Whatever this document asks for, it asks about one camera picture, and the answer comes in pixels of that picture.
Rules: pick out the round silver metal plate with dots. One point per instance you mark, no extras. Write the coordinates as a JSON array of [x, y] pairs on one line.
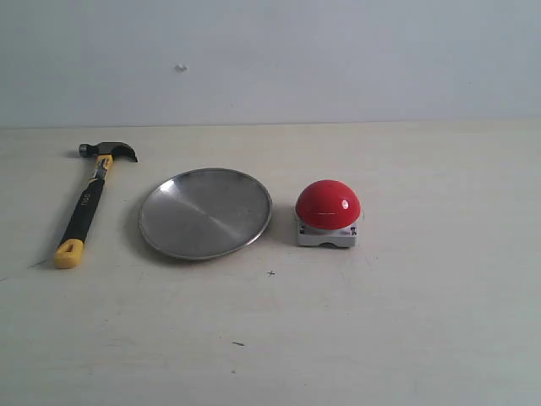
[[205, 213]]

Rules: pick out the yellow black claw hammer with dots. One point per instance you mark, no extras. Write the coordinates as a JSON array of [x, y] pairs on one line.
[[69, 253]]

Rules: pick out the red dome push button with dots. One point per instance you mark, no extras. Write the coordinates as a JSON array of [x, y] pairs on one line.
[[327, 212]]

